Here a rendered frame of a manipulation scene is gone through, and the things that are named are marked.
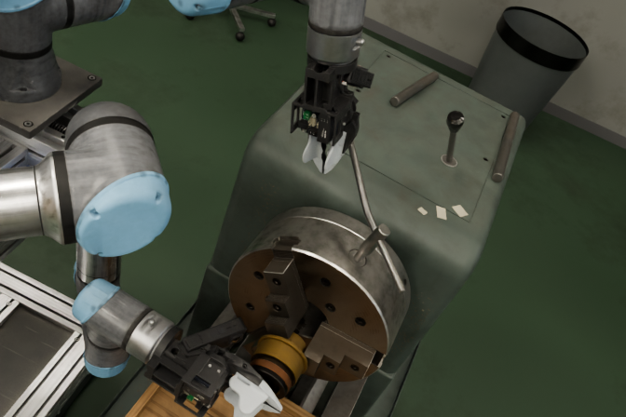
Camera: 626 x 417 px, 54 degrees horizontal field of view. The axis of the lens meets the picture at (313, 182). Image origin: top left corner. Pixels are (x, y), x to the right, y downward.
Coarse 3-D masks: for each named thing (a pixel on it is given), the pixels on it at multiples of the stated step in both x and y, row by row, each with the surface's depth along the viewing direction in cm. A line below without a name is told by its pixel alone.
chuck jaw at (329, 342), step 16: (320, 336) 104; (336, 336) 104; (320, 352) 101; (336, 352) 102; (352, 352) 103; (368, 352) 104; (320, 368) 103; (336, 368) 102; (352, 368) 103; (368, 368) 101
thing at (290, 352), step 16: (272, 336) 99; (256, 352) 99; (272, 352) 97; (288, 352) 98; (304, 352) 102; (256, 368) 96; (272, 368) 95; (288, 368) 97; (304, 368) 100; (272, 384) 101; (288, 384) 96
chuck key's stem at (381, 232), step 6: (378, 228) 95; (384, 228) 95; (372, 234) 96; (378, 234) 95; (384, 234) 95; (366, 240) 97; (372, 240) 96; (360, 246) 99; (366, 246) 97; (372, 246) 97; (360, 252) 99; (366, 252) 98; (354, 258) 100; (360, 258) 100
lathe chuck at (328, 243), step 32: (288, 224) 107; (320, 224) 105; (256, 256) 104; (320, 256) 98; (256, 288) 109; (320, 288) 102; (352, 288) 99; (384, 288) 102; (256, 320) 114; (320, 320) 113; (352, 320) 103; (384, 320) 100; (384, 352) 104
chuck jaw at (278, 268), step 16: (288, 240) 103; (288, 256) 101; (272, 272) 99; (288, 272) 99; (272, 288) 101; (288, 288) 99; (272, 304) 100; (288, 304) 99; (304, 304) 104; (272, 320) 100; (288, 320) 99; (288, 336) 99
